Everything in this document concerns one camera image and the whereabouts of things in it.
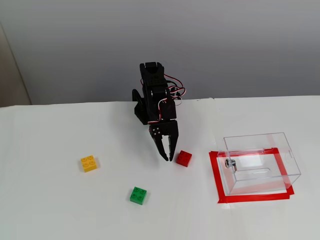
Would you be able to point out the green lego brick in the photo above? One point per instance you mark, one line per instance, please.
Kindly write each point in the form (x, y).
(138, 196)

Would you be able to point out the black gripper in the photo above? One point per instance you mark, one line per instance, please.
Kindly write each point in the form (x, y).
(168, 128)

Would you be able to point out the red lego brick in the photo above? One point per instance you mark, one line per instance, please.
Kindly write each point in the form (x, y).
(183, 158)

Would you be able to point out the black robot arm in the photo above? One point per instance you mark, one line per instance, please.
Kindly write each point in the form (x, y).
(152, 82)

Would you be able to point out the yellow lego brick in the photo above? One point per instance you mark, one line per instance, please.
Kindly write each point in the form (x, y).
(89, 163)

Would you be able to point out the transparent plastic box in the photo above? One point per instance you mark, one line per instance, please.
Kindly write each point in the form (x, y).
(260, 170)

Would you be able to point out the red tape frame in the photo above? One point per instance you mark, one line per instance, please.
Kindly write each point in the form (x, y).
(250, 198)

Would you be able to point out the silver cam lock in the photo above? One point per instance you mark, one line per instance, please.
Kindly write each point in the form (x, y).
(229, 163)

